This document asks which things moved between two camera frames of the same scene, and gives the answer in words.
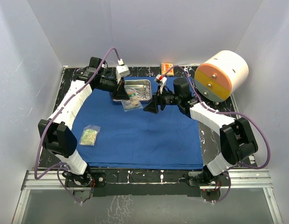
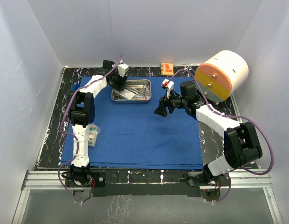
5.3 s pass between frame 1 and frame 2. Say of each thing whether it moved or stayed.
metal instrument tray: stayed
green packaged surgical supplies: stayed
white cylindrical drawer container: stayed
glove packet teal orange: moved
